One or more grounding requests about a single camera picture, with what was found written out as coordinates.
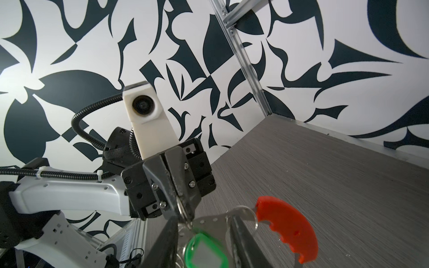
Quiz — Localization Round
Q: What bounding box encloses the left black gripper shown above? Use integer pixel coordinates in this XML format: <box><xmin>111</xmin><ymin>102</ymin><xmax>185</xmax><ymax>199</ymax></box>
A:
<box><xmin>121</xmin><ymin>137</ymin><xmax>216</xmax><ymax>223</ymax></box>

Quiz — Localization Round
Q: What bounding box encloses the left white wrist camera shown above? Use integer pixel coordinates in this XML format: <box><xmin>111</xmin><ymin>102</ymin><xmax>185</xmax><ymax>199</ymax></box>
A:
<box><xmin>122</xmin><ymin>81</ymin><xmax>179</xmax><ymax>159</ymax></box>

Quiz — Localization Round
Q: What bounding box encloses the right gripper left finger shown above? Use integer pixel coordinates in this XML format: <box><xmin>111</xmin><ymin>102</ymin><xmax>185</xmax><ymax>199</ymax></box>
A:
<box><xmin>139</xmin><ymin>216</ymin><xmax>179</xmax><ymax>268</ymax></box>

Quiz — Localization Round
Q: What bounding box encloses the green capped key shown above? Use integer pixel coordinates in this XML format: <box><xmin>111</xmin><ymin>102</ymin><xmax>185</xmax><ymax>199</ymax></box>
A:
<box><xmin>184</xmin><ymin>233</ymin><xmax>229</xmax><ymax>268</ymax></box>

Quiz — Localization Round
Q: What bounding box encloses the silver key ring chain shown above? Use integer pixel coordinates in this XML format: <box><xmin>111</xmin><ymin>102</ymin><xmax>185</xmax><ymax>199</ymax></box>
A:
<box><xmin>174</xmin><ymin>195</ymin><xmax>260</xmax><ymax>268</ymax></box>

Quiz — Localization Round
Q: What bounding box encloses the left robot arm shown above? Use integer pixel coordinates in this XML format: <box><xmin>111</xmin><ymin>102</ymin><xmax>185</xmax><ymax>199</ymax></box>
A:
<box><xmin>1</xmin><ymin>130</ymin><xmax>216</xmax><ymax>268</ymax></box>

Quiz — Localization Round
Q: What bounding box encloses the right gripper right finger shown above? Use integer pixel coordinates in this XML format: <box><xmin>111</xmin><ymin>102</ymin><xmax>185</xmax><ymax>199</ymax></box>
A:
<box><xmin>230</xmin><ymin>215</ymin><xmax>272</xmax><ymax>268</ymax></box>

